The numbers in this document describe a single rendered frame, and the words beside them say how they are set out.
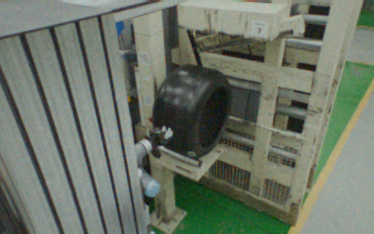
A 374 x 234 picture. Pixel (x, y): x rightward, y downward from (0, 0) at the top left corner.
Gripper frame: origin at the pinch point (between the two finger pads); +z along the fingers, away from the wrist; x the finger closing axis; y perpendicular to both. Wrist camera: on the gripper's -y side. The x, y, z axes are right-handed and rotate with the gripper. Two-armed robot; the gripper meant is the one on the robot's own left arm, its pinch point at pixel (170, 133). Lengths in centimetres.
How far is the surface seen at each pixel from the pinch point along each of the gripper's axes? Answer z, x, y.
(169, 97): 6.8, 5.6, 18.6
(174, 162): 15.2, 7.4, -32.0
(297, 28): 56, -45, 55
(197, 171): 16.0, -9.5, -31.9
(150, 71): 18.9, 28.9, 26.1
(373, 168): 206, -110, -100
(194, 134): 6.8, -11.8, 0.3
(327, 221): 111, -85, -109
